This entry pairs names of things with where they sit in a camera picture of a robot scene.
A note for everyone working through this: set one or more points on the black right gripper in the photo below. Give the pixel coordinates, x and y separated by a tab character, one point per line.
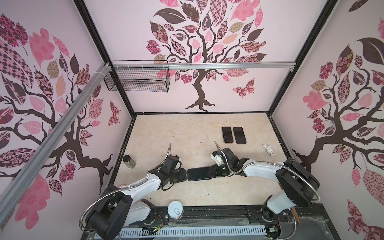
214	171

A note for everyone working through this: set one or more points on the brown wooden stick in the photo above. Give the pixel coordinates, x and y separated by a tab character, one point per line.
294	211

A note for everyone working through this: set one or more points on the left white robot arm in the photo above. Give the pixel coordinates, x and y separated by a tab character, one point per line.
173	163

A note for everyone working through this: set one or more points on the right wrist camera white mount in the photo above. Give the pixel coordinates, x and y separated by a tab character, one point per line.
217	158

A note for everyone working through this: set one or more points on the black smartphone with silver frame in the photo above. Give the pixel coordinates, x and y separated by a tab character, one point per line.
227	135

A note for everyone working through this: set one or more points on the silver aluminium rail left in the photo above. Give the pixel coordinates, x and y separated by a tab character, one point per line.
24	179

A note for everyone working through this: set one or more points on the white round can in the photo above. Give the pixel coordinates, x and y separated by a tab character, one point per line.
175	210

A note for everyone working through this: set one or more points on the silver aluminium rail back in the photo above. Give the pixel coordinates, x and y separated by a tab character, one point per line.
206	66

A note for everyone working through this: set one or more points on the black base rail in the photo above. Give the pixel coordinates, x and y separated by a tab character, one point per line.
315	222

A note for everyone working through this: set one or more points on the glass spice jar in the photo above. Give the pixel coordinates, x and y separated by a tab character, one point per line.
129	161

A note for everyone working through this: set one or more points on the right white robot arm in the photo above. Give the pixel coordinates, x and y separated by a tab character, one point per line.
299	188

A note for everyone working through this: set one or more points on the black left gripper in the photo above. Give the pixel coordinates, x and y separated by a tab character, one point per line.
182	172

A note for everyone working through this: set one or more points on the white slotted cable duct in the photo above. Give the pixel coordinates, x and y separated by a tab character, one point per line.
186	232

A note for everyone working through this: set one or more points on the small white figurine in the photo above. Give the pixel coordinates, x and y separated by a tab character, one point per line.
269	150

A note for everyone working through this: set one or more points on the black wire basket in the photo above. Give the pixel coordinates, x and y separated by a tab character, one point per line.
139	76

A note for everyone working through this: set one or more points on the silver aluminium rail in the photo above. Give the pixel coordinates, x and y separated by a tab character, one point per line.
206	66
24	179

